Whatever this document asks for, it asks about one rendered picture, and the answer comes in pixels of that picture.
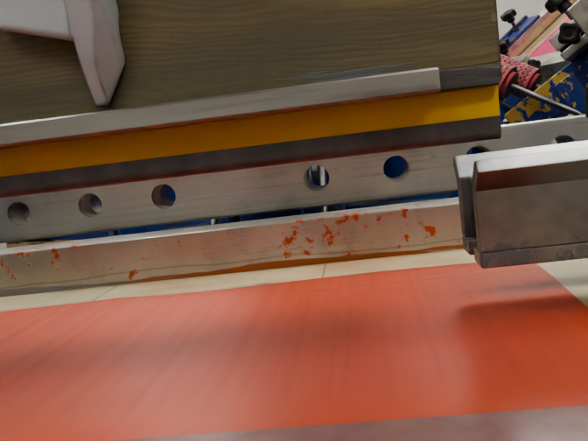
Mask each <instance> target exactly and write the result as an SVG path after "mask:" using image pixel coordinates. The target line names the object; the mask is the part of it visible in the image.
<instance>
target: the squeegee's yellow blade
mask: <svg viewBox="0 0 588 441"><path fill-rule="evenodd" d="M489 116H500V104H499V93H498V85H495V86H491V87H478V88H471V89H464V90H457V91H450V92H443V93H436V94H428V95H421V96H414V97H407V98H400V99H393V100H386V101H373V102H366V103H359V104H352V105H345V106H338V107H331V108H318V109H311V110H304V111H297V112H290V113H283V114H276V115H263V116H256V117H249V118H242V119H234V120H228V121H221V122H208V123H201V124H194V125H186V126H180V127H173V128H166V129H153V130H146V131H138V132H132V133H125V134H118V135H111V136H98V137H90V138H83V139H77V140H70V141H63V142H56V143H42V144H35V145H29V146H22V147H15V148H8V149H1V150H0V177H5V176H12V175H19V174H26V173H34V172H48V171H55V170H62V169H69V168H76V167H83V166H90V165H105V164H112V163H119V162H126V161H133V160H140V159H147V158H161V157H169V156H176V155H183V154H190V153H197V152H204V151H218V150H225V149H233V148H240V147H247V146H254V145H261V144H275V143H282V142H289V141H297V140H304V139H311V138H318V137H332V136H339V135H346V134H353V133H361V132H368V131H375V130H388V129H396V128H403V127H410V126H417V125H425V124H432V123H445V122H453V121H460V120H467V119H474V118H481V117H489Z"/></svg>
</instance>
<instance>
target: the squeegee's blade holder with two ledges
mask: <svg viewBox="0 0 588 441"><path fill-rule="evenodd" d="M440 90H441V87H440V77H439V69H438V67H433V68H425V69H419V70H412V71H405V72H399V73H385V74H379V75H372V76H365V77H359V78H352V79H344V80H332V81H326V82H319V83H312V84H305V85H298V86H291V87H279V88H272V89H265V90H258V91H251V92H245V93H238V94H225V95H218V96H212V97H205V98H198V99H191V100H184V101H172V102H165V103H158V104H151V105H144V106H137V107H131V108H118V109H111V110H104V111H98V112H91V113H84V114H78V115H64V116H58V117H51V118H44V119H38V120H30V121H23V122H11V123H4V124H0V150H1V149H8V148H15V147H22V146H29V145H35V144H49V143H56V142H63V141H70V140H77V139H83V138H90V137H104V136H111V135H118V134H125V133H132V132H138V131H146V130H159V129H166V128H173V127H180V126H186V125H194V124H201V123H214V122H221V121H228V120H234V119H242V118H249V117H256V116H269V115H276V114H283V113H290V112H297V111H304V110H311V109H324V108H331V107H338V106H345V105H352V104H359V103H366V102H379V101H386V100H393V99H400V98H407V97H414V96H421V95H432V94H435V93H436V92H438V91H440Z"/></svg>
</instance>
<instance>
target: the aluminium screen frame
mask: <svg viewBox="0 0 588 441"><path fill-rule="evenodd" d="M462 237H463V235H462V230H461V220H460V211H459V197H455V198H447V199H432V200H425V201H417V202H409V203H401V204H393V205H385V206H371V207H363V208H355V209H347V210H339V211H331V212H323V213H308V214H300V215H292V216H285V217H277V218H269V219H261V220H246V221H239V222H231V223H223V224H215V225H207V226H199V227H185V228H177V229H169V230H161V231H153V232H146V233H138V234H123V235H115V236H107V237H100V238H92V239H84V240H76V241H61V242H54V243H46V244H38V245H30V246H22V247H14V248H0V297H9V296H18V295H26V294H35V293H43V292H52V291H68V290H77V289H86V288H94V287H102V286H110V285H119V284H135V283H144V282H153V281H161V280H170V279H178V278H187V277H203V276H211V275H220V274H228V273H237V272H245V271H254V270H270V269H279V268H288V267H296V266H305V265H313V264H321V263H337V262H346V261H355V260H363V259H372V258H381V257H389V256H405V255H414V254H422V253H430V252H439V251H448V250H456V249H464V248H463V240H462Z"/></svg>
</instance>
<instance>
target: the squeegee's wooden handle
mask: <svg viewBox="0 0 588 441"><path fill-rule="evenodd" d="M116 2H117V6H118V10H119V29H120V36H121V41H122V49H123V52H124V57H125V59H126V65H125V68H124V69H123V72H122V76H121V78H120V80H119V82H118V85H117V88H116V90H115V94H114V96H113V99H112V101H111V103H110V105H109V106H105V107H97V106H95V102H94V100H93V97H92V95H91V93H90V90H89V87H88V84H87V82H86V79H85V76H84V73H83V71H82V68H81V63H80V61H79V58H78V54H77V52H76V48H75V44H74V41H69V40H63V39H56V38H46V37H40V36H33V35H27V34H21V33H15V32H9V31H0V124H4V123H17V122H23V121H30V120H38V119H44V118H51V117H58V116H70V115H78V114H84V113H91V112H98V111H104V110H111V109H124V108H131V107H137V106H144V105H151V104H158V103H165V102H177V101H184V100H191V99H198V98H205V97H212V96H218V95H231V94H238V93H245V92H251V91H258V90H265V89H272V88H285V87H291V86H298V85H305V84H312V83H319V82H326V81H338V80H344V79H352V78H359V77H365V76H372V75H379V74H392V73H399V72H405V71H412V70H419V69H425V68H433V67H438V69H439V77H440V87H441V90H440V91H438V92H437V93H443V92H450V91H457V90H464V89H471V88H484V87H491V86H495V85H498V84H500V82H501V80H502V71H501V49H500V38H499V26H498V16H497V4H496V0H116ZM435 94H436V93H435Z"/></svg>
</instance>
